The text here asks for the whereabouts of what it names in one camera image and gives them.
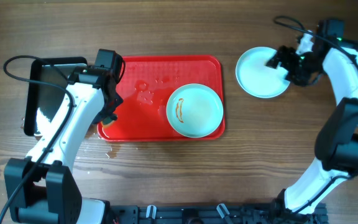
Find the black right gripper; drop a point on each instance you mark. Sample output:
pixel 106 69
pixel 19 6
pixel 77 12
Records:
pixel 288 53

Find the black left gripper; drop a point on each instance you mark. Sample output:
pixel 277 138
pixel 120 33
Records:
pixel 109 112

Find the green orange sponge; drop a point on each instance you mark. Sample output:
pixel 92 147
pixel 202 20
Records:
pixel 106 122

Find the white plate top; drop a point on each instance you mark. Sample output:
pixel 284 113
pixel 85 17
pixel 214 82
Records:
pixel 256 78

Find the white plate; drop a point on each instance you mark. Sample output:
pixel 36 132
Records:
pixel 256 78
pixel 194 110

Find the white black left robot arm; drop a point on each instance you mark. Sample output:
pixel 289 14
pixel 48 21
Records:
pixel 90 98

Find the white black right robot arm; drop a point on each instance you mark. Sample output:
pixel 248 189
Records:
pixel 336 145

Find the red plastic tray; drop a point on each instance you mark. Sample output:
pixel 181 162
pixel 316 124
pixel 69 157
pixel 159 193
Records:
pixel 146 86

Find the black water tray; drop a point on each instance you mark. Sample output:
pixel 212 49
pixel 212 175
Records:
pixel 44 101

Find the black mounting rail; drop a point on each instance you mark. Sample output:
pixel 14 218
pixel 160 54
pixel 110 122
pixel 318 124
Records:
pixel 257 213

